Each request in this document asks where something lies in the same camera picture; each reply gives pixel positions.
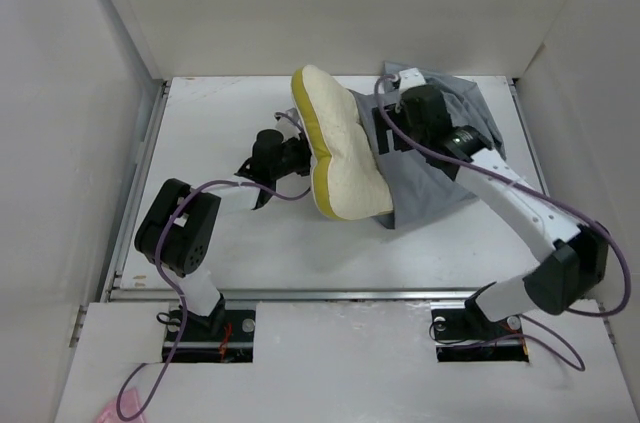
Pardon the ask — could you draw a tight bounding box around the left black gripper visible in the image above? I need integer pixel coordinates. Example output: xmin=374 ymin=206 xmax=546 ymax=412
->
xmin=270 ymin=132 xmax=334 ymax=180

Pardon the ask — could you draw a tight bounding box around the grey pillowcase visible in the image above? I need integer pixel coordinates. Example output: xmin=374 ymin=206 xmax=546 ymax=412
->
xmin=353 ymin=69 xmax=506 ymax=230

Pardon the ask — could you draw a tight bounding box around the cream yellow pillow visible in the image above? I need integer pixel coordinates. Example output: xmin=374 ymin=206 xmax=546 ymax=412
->
xmin=291 ymin=65 xmax=393 ymax=221

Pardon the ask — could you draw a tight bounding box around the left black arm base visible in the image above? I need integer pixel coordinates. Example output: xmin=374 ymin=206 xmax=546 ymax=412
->
xmin=171 ymin=299 xmax=256 ymax=364

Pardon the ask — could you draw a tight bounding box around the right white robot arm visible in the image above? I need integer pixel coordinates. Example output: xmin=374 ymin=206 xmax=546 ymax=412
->
xmin=373 ymin=85 xmax=608 ymax=337

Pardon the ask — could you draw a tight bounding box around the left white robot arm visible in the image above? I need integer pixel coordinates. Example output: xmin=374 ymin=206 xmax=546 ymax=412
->
xmin=134 ymin=128 xmax=311 ymax=340

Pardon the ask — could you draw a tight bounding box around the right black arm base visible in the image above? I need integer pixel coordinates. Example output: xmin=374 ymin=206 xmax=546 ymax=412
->
xmin=428 ymin=300 xmax=529 ymax=363

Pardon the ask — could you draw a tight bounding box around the pink plastic bag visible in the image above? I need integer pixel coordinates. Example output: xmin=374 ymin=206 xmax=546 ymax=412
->
xmin=94 ymin=388 xmax=141 ymax=423

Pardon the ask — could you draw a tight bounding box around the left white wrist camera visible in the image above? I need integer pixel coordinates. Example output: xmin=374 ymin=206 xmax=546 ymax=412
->
xmin=274 ymin=108 xmax=304 ymax=139

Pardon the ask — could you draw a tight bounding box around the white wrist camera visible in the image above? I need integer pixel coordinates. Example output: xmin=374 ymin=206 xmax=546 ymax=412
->
xmin=397 ymin=68 xmax=426 ymax=93
xmin=274 ymin=108 xmax=304 ymax=139

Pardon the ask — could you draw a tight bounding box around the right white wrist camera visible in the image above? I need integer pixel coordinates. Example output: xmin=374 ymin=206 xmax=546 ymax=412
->
xmin=397 ymin=68 xmax=426 ymax=93

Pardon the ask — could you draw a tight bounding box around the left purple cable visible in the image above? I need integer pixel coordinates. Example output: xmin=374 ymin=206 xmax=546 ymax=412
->
xmin=115 ymin=112 xmax=314 ymax=422

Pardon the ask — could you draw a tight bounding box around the purple cable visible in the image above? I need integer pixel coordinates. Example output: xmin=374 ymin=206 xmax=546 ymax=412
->
xmin=115 ymin=112 xmax=314 ymax=422
xmin=373 ymin=73 xmax=632 ymax=372

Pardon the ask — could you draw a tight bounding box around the aluminium front rail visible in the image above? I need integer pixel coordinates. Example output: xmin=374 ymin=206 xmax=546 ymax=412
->
xmin=106 ymin=287 xmax=474 ymax=302

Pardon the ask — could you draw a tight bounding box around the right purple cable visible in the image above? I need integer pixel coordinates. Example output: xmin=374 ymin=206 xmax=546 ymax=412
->
xmin=373 ymin=73 xmax=632 ymax=372

